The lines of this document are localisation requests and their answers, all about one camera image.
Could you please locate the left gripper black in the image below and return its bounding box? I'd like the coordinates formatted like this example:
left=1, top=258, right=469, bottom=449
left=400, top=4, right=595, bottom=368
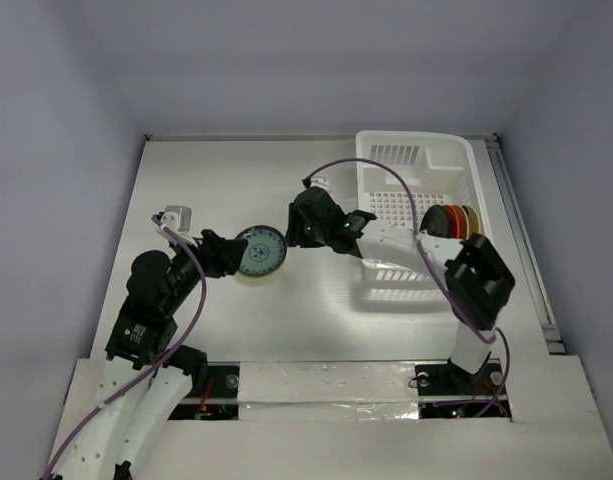
left=164, top=227, right=247, bottom=312

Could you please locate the beige plate with characters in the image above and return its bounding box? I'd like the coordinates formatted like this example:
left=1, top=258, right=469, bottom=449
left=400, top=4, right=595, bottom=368
left=461, top=205, right=473, bottom=239

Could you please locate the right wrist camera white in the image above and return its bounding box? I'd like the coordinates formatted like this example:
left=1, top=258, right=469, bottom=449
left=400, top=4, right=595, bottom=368
left=302, top=176, right=332, bottom=193

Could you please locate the blue white patterned plate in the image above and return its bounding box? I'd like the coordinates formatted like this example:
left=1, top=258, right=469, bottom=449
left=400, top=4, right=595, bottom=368
left=236, top=225, right=288, bottom=278

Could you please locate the metal rail right edge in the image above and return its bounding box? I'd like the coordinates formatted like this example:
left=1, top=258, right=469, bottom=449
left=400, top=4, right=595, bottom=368
left=485, top=140, right=568, bottom=356

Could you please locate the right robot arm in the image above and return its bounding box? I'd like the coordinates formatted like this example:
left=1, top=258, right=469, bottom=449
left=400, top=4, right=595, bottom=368
left=286, top=187, right=515, bottom=392

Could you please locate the white plastic dish rack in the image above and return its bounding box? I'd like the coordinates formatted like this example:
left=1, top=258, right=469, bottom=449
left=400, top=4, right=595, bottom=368
left=355, top=130, right=491, bottom=301

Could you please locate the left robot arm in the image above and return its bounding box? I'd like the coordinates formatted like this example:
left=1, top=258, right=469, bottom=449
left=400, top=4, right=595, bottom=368
left=43, top=227, right=248, bottom=479

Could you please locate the beige plate black brushmark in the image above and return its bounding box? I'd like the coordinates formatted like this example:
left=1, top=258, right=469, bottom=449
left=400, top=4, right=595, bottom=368
left=467, top=206, right=485, bottom=235

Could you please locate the silver foil strip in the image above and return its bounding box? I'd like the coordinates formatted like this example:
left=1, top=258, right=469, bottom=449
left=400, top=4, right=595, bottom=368
left=237, top=361, right=419, bottom=422

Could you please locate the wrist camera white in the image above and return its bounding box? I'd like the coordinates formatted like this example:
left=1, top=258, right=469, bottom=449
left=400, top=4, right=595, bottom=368
left=302, top=176, right=332, bottom=193
left=154, top=205, right=192, bottom=236

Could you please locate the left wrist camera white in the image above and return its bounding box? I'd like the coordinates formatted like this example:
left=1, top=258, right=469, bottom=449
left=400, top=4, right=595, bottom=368
left=154, top=205, right=192, bottom=236

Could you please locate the orange plate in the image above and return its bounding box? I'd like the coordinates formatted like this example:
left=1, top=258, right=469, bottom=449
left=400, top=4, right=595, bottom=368
left=443, top=205, right=467, bottom=240

